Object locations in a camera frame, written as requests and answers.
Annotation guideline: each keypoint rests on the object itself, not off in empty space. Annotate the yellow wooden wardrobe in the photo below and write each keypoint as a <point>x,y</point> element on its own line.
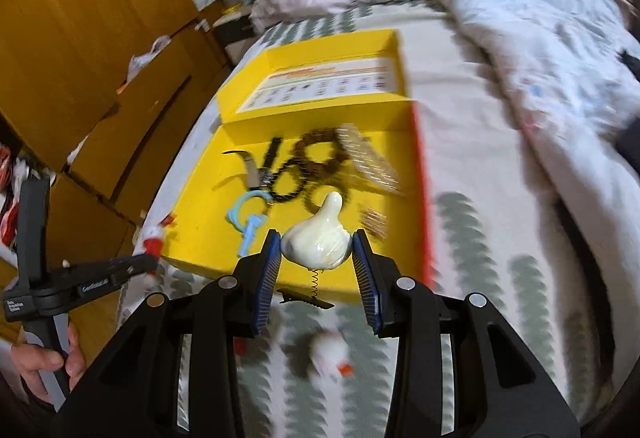
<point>75,18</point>

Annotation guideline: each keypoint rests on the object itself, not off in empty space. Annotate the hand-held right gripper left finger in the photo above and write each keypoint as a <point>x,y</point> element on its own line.
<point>267,278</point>

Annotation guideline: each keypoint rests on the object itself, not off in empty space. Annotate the person's left hand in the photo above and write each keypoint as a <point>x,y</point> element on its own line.
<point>35,360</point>

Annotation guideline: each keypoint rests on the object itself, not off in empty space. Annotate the red white hair clip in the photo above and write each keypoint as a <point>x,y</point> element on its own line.
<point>154,245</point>

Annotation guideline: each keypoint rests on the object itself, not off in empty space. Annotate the yellow cardboard box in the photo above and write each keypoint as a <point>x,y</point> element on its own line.
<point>200,203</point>

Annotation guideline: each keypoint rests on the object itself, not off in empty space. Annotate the white plastic bag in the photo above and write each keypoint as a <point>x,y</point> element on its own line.
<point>145,61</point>

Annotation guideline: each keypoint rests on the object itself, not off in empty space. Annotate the yellow wooden drawer chest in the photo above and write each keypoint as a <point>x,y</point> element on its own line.
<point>140,118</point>

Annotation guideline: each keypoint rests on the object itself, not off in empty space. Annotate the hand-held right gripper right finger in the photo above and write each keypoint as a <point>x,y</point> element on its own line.
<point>367,283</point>

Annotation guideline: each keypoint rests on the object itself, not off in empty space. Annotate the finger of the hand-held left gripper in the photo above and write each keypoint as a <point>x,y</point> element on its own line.
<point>130,267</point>

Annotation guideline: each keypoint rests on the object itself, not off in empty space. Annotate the clear plastic hair comb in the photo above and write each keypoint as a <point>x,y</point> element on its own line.
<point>372,158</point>

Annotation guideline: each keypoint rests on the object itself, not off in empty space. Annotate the blue hair clip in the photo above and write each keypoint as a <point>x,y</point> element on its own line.
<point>251,233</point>

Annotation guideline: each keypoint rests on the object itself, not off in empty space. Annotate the cream duck hair clip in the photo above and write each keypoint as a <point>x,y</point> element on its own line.
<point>317,238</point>

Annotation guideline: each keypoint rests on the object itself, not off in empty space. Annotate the light blue printed quilt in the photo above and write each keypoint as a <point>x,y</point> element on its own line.
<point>525,18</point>

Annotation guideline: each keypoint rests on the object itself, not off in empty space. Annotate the leaf patterned bed sheet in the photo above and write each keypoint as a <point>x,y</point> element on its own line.
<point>475,218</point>

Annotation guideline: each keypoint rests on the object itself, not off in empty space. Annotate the white plush hair ornament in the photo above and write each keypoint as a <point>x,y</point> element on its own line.
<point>327,353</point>

